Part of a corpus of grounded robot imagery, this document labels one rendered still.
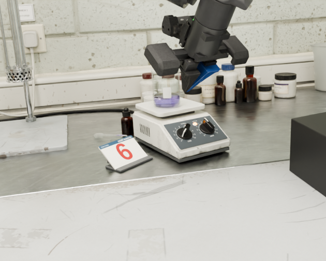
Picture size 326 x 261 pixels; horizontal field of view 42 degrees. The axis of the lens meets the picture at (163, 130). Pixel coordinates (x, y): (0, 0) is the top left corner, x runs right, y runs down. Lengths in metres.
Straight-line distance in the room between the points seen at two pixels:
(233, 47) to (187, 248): 0.37
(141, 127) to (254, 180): 0.31
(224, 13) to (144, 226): 0.34
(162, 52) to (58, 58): 0.74
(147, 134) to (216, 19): 0.35
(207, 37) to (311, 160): 0.26
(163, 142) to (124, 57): 0.59
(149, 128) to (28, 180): 0.27
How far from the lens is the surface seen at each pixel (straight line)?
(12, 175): 0.88
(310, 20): 1.63
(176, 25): 0.74
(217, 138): 0.88
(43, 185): 0.81
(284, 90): 1.39
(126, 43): 1.41
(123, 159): 0.85
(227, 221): 0.63
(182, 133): 0.84
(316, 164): 0.72
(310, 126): 0.73
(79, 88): 1.37
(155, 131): 0.89
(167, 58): 0.69
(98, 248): 0.58
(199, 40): 0.70
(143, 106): 0.95
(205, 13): 0.68
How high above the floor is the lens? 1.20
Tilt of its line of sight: 16 degrees down
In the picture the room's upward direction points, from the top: 3 degrees counter-clockwise
